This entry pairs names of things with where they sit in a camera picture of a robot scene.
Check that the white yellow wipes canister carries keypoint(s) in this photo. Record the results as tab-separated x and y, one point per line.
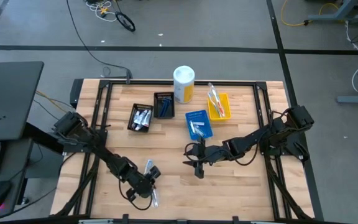
183	90

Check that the grey table leg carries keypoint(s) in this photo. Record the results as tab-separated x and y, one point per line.
337	14
356	99

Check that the black desk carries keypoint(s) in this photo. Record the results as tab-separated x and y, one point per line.
11	99

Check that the blue plastic basket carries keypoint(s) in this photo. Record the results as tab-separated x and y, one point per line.
205	130

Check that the yellow plastic basket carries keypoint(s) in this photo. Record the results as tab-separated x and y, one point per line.
225	105

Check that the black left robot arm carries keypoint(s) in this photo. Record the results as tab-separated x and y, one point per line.
104	152

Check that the blue white toothbrush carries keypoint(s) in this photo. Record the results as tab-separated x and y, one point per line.
148	166
213	105

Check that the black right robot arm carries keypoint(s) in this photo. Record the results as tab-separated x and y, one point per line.
253	140

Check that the white toothpaste tube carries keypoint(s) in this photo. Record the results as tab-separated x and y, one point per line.
148	119
143	118
137	117

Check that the silver nail clipper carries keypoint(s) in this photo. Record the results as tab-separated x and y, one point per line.
192	127
199	132

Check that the black plastic basket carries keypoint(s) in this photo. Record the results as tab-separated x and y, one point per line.
135	107
158	107

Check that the black table frame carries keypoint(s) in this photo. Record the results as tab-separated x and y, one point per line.
182	82

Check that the blue disposable razor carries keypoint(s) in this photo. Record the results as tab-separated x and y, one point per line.
163	109
167	105

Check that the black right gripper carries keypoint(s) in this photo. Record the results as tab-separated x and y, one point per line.
211	154

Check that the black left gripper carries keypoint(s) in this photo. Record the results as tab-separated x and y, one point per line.
138	183

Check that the red white toothbrush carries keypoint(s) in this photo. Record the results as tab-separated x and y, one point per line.
219	107

